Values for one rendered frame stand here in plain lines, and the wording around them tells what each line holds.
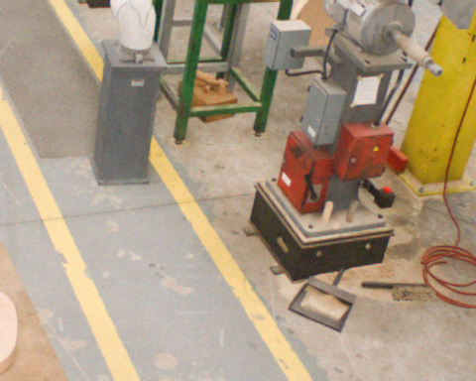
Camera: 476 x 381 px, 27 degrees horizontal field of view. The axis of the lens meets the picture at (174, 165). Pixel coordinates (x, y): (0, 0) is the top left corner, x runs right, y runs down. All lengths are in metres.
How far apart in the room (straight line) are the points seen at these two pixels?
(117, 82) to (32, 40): 1.70
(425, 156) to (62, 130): 2.00
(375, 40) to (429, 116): 1.36
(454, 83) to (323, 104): 1.16
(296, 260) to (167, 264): 0.60
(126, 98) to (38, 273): 0.97
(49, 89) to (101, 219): 1.26
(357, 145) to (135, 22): 1.20
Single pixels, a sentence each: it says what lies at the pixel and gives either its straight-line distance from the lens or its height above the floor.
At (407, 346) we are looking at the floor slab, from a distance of 4.58.
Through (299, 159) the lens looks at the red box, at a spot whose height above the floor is 0.56.
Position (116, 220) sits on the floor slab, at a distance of 4.87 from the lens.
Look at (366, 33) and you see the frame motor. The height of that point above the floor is 1.24.
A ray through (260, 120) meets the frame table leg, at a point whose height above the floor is 0.12.
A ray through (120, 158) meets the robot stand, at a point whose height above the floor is 0.16.
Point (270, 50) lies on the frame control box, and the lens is 4.45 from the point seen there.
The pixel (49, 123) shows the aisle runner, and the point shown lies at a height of 0.00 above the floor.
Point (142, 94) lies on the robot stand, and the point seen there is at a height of 0.54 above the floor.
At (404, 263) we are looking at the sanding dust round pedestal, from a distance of 5.04.
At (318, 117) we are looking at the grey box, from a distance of 4.41.
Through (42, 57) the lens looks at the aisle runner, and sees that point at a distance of 6.23.
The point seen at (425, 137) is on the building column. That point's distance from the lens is 5.58.
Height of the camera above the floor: 2.93
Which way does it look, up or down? 33 degrees down
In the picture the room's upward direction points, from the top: 9 degrees clockwise
